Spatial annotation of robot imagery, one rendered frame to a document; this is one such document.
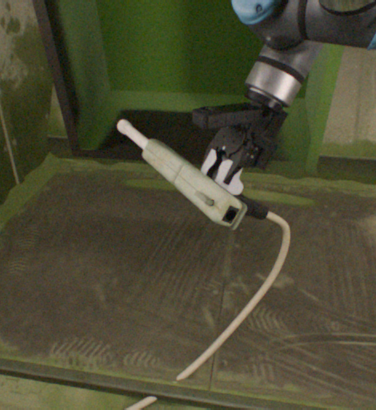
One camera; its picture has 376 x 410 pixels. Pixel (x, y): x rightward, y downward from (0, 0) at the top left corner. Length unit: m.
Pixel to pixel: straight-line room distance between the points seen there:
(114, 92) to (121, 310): 0.66
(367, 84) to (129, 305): 1.33
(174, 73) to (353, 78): 0.90
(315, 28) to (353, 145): 1.30
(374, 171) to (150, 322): 1.17
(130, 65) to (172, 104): 0.17
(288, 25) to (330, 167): 1.29
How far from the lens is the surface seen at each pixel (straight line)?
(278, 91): 0.72
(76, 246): 1.47
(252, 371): 1.08
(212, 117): 0.68
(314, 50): 0.75
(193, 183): 0.70
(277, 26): 0.64
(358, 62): 1.97
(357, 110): 1.91
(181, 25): 1.23
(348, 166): 1.88
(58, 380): 1.12
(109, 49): 1.31
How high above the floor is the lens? 0.91
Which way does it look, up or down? 32 degrees down
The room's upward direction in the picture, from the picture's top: straight up
